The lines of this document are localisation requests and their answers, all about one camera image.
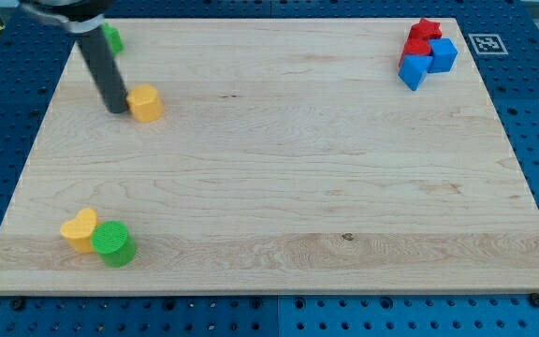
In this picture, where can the yellow hexagon block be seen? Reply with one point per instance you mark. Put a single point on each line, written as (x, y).
(145, 103)

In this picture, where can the blue triangle block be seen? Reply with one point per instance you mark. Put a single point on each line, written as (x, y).
(414, 69)

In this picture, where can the wooden board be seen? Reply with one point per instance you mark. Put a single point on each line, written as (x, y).
(290, 159)

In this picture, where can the red star block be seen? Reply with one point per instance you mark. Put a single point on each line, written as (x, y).
(425, 30)

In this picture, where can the red cylinder block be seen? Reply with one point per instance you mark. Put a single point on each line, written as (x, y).
(416, 47)

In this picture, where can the blue cube block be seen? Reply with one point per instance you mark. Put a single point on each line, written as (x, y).
(443, 53)

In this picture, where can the yellow heart block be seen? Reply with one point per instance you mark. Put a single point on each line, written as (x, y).
(77, 232)

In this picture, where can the white fiducial marker tag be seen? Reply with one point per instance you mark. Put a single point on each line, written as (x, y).
(488, 44)

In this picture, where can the green star block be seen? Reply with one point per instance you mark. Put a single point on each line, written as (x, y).
(113, 38)

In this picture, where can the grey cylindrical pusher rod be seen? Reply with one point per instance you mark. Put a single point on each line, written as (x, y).
(99, 58)

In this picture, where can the green cylinder block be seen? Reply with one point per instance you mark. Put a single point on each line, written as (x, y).
(113, 243)

